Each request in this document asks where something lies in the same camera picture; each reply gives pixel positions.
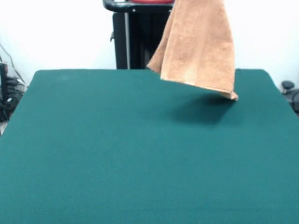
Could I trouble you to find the tan terry towel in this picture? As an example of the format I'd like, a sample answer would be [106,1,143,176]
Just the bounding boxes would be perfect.
[146,0,239,101]

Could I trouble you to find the dark green table cloth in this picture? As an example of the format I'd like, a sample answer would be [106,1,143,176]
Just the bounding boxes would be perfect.
[0,69,299,224]

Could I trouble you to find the black office chair base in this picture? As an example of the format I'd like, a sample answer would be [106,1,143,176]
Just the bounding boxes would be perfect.
[281,80,299,117]

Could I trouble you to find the black equipment stack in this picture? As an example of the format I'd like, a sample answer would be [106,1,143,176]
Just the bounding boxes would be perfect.
[0,62,27,122]

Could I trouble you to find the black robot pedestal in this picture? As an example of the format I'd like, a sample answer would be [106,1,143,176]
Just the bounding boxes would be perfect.
[102,0,176,70]

